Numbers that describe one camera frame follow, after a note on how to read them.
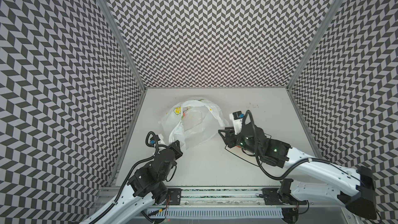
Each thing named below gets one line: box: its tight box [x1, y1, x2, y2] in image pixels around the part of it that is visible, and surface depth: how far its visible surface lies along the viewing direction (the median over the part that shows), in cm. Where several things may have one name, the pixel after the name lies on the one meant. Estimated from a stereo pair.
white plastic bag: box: [159, 96, 230, 150], surface depth 83 cm
